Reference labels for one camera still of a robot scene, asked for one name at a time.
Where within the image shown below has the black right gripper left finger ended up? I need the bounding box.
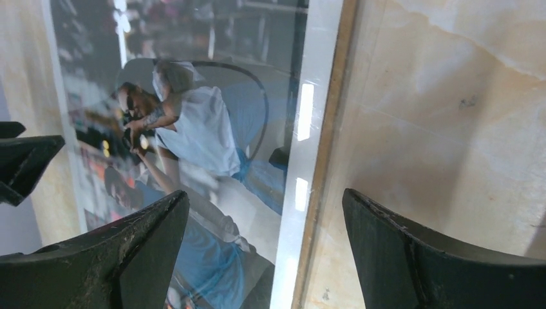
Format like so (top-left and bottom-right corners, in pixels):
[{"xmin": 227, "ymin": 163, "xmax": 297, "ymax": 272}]
[{"xmin": 1, "ymin": 191, "xmax": 189, "ymax": 308}]

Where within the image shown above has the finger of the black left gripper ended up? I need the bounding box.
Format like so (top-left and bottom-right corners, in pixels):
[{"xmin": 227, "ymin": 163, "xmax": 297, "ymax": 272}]
[
  {"xmin": 0, "ymin": 121, "xmax": 26, "ymax": 138},
  {"xmin": 1, "ymin": 135, "xmax": 65, "ymax": 207}
]

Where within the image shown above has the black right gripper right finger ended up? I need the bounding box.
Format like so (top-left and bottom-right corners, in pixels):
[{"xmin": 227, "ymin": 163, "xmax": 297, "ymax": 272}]
[{"xmin": 342, "ymin": 189, "xmax": 545, "ymax": 308}]

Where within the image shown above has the printed colour photo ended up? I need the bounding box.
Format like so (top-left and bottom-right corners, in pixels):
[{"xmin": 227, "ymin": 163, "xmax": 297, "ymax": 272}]
[{"xmin": 44, "ymin": 1, "xmax": 314, "ymax": 308}]

